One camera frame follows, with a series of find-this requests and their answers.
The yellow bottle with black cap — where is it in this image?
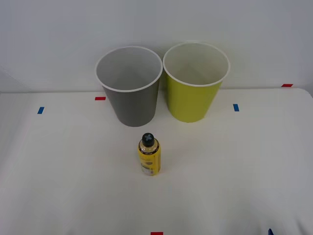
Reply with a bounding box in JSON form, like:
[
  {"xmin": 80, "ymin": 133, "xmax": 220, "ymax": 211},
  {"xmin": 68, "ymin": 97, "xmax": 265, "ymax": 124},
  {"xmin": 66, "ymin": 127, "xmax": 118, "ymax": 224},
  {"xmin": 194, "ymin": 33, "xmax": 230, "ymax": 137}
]
[{"xmin": 137, "ymin": 132, "xmax": 162, "ymax": 177}]

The yellow-green plastic waste bin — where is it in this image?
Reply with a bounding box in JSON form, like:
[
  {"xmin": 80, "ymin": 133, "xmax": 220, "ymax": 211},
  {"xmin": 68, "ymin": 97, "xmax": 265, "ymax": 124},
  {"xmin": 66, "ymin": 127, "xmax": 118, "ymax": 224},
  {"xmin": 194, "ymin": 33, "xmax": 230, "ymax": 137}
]
[{"xmin": 162, "ymin": 42, "xmax": 231, "ymax": 123}]

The grey plastic waste bin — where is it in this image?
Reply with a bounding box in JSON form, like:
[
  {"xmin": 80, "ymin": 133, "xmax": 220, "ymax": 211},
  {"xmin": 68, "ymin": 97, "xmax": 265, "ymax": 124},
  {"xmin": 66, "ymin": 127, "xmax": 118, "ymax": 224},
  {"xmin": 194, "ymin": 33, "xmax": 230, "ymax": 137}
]
[{"xmin": 94, "ymin": 45, "xmax": 164, "ymax": 128}]

